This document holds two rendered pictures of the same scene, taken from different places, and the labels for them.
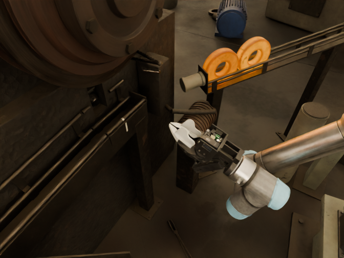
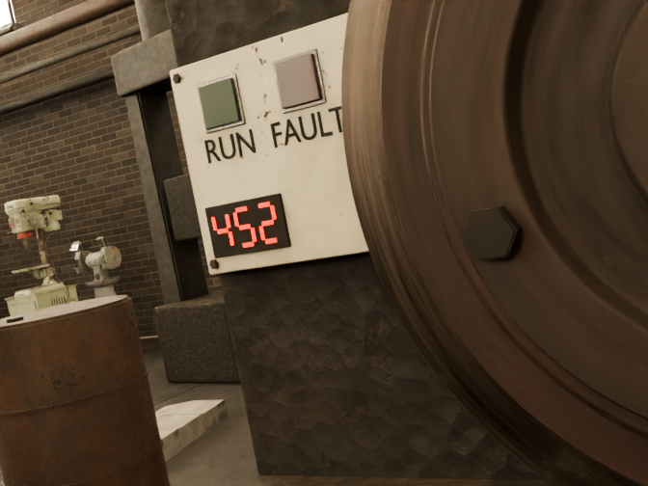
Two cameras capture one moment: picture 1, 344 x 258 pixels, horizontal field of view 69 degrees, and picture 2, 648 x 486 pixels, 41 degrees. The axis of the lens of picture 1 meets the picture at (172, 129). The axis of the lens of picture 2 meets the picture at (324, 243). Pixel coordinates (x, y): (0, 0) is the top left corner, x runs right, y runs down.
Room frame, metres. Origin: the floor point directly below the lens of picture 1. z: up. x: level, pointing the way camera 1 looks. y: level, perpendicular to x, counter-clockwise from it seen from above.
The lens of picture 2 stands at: (0.37, -0.24, 1.11)
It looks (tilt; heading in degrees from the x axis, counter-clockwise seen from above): 3 degrees down; 92
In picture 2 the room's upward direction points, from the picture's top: 11 degrees counter-clockwise
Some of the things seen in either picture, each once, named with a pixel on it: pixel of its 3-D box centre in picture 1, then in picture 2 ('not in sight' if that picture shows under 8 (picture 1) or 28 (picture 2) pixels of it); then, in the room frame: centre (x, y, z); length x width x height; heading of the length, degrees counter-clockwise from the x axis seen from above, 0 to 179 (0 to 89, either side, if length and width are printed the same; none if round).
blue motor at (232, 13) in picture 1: (231, 15); not in sight; (2.73, -0.64, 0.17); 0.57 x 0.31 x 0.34; 169
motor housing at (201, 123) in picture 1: (192, 151); not in sight; (0.80, -0.11, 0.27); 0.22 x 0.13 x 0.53; 149
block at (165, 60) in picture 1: (153, 85); not in sight; (0.80, 0.07, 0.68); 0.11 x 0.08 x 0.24; 59
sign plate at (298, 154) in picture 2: not in sight; (317, 144); (0.36, 0.45, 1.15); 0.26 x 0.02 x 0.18; 149
